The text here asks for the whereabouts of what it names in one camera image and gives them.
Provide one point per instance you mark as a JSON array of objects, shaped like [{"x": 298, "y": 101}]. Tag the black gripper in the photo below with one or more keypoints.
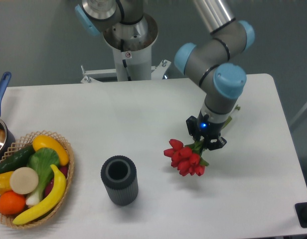
[{"x": 203, "y": 127}]

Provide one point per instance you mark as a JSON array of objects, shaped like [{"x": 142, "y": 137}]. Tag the red tulip bouquet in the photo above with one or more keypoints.
[{"x": 187, "y": 159}]

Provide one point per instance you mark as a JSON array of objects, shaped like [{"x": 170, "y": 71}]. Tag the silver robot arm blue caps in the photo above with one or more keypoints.
[{"x": 208, "y": 66}]

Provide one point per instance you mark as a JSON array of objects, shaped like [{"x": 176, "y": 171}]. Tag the dark grey ribbed vase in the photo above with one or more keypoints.
[{"x": 119, "y": 176}]

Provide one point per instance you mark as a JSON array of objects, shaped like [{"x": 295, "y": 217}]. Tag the black device at edge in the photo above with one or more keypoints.
[{"x": 301, "y": 210}]

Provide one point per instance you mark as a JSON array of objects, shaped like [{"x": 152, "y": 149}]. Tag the red vegetable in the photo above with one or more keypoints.
[{"x": 48, "y": 188}]

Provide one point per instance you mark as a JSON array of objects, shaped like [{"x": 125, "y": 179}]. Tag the yellow banana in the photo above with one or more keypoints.
[{"x": 47, "y": 203}]

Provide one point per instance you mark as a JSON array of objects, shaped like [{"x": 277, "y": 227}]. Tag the yellow squash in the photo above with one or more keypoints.
[{"x": 44, "y": 141}]

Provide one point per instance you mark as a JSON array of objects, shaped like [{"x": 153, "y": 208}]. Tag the green bok choy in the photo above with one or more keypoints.
[{"x": 40, "y": 162}]

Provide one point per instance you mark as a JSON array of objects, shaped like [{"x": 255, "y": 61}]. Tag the beige round disc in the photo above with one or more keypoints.
[{"x": 23, "y": 180}]

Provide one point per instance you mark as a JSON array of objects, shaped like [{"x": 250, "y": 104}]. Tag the green cucumber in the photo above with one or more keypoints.
[{"x": 17, "y": 160}]

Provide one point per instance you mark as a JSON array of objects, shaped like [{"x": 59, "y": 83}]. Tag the orange fruit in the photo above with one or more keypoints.
[{"x": 11, "y": 203}]

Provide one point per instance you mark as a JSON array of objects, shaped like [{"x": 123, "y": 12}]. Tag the yellow bell pepper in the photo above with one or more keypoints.
[{"x": 4, "y": 182}]

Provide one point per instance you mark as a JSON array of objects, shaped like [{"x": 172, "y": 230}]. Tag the woven wicker basket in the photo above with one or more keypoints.
[{"x": 23, "y": 142}]

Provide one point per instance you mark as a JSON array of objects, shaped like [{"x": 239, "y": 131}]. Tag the white metal base frame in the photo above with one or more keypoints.
[{"x": 110, "y": 75}]

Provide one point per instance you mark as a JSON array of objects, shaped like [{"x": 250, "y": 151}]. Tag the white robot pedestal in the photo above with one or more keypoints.
[{"x": 132, "y": 48}]

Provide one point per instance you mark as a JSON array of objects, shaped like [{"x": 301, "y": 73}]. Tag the blue handled saucepan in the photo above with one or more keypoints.
[{"x": 6, "y": 137}]

